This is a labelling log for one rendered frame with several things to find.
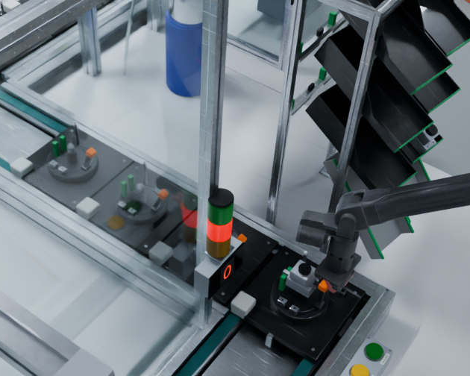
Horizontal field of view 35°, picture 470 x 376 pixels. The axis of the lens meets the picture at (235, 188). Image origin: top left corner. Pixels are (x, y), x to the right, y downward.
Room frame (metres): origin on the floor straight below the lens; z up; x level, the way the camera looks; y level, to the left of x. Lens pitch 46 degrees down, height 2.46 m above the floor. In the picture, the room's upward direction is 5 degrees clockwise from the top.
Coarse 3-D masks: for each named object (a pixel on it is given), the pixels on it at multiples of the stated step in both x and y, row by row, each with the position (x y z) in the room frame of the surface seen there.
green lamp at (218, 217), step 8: (208, 208) 0.96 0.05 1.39; (216, 208) 0.95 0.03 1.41; (224, 208) 0.95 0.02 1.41; (232, 208) 0.96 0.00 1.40; (208, 216) 0.96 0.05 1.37; (216, 216) 0.95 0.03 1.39; (224, 216) 0.95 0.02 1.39; (232, 216) 0.96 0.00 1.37; (216, 224) 0.95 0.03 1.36; (224, 224) 0.95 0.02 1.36
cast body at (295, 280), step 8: (296, 264) 1.08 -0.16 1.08; (304, 264) 1.08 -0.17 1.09; (288, 272) 1.09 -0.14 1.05; (296, 272) 1.06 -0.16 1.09; (304, 272) 1.05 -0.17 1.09; (312, 272) 1.06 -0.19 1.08; (288, 280) 1.06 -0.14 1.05; (296, 280) 1.05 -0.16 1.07; (304, 280) 1.04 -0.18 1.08; (312, 280) 1.06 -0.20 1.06; (296, 288) 1.05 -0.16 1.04; (304, 288) 1.04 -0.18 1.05; (312, 288) 1.04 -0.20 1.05
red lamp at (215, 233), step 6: (210, 222) 0.95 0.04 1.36; (210, 228) 0.95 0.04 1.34; (216, 228) 0.95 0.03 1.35; (222, 228) 0.95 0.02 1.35; (228, 228) 0.95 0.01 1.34; (210, 234) 0.95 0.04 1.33; (216, 234) 0.95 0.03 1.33; (222, 234) 0.95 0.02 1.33; (228, 234) 0.95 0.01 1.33; (216, 240) 0.95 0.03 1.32; (222, 240) 0.95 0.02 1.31
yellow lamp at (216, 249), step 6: (210, 240) 0.95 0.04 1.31; (228, 240) 0.96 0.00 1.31; (210, 246) 0.95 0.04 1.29; (216, 246) 0.95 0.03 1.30; (222, 246) 0.95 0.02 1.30; (228, 246) 0.96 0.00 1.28; (210, 252) 0.95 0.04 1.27; (216, 252) 0.95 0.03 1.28; (222, 252) 0.95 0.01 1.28; (228, 252) 0.96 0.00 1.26
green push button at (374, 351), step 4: (372, 344) 0.96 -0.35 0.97; (376, 344) 0.96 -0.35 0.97; (368, 348) 0.94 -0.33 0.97; (372, 348) 0.94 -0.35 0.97; (376, 348) 0.94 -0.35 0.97; (380, 348) 0.95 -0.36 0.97; (368, 352) 0.93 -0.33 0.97; (372, 352) 0.93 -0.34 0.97; (376, 352) 0.93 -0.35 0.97; (380, 352) 0.94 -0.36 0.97; (368, 356) 0.93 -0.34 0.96; (372, 356) 0.93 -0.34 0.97; (376, 356) 0.93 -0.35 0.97; (380, 356) 0.93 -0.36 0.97
